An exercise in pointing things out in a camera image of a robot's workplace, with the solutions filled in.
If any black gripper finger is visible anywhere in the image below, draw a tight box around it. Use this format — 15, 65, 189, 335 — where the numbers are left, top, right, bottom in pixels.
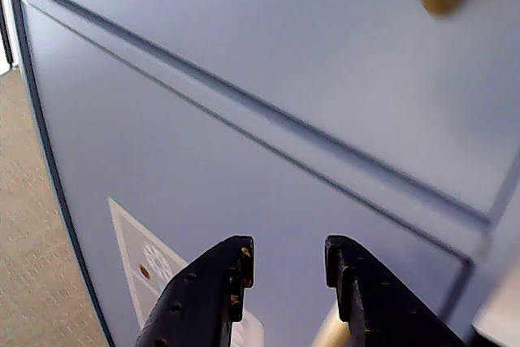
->
133, 234, 255, 347
324, 234, 468, 347

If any blue cabinet door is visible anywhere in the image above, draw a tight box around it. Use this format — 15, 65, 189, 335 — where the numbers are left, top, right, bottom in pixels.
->
11, 0, 520, 224

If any blue toy cabinet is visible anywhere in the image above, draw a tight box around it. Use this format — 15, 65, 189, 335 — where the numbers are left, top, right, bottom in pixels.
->
7, 0, 520, 347

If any beige wooden peg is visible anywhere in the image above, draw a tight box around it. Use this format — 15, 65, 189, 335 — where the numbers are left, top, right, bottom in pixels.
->
311, 308, 353, 347

